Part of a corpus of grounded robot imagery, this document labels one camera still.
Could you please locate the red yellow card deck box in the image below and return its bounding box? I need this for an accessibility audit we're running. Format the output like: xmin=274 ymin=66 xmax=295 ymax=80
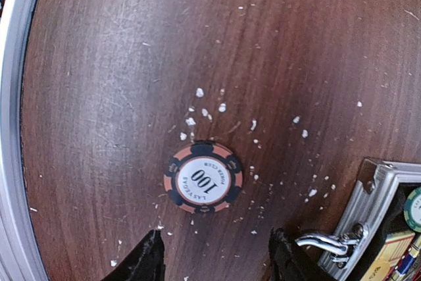
xmin=361 ymin=230 xmax=420 ymax=280

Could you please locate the front aluminium rail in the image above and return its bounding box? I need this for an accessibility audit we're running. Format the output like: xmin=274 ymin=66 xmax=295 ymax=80
xmin=1 ymin=0 xmax=48 ymax=280

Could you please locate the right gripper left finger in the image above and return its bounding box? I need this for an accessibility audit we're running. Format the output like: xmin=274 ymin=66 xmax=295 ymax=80
xmin=103 ymin=230 xmax=165 ymax=281

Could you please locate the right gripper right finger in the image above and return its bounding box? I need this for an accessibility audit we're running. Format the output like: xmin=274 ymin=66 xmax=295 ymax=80
xmin=268 ymin=228 xmax=332 ymax=281

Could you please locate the green red chip stack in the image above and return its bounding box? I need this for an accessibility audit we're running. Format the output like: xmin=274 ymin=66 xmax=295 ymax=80
xmin=404 ymin=187 xmax=421 ymax=233

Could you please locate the poker chip white centre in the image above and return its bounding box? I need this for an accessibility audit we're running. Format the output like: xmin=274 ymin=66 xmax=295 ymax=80
xmin=163 ymin=140 xmax=243 ymax=213

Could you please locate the aluminium poker case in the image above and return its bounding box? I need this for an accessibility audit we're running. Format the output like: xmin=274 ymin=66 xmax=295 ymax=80
xmin=295 ymin=158 xmax=420 ymax=280

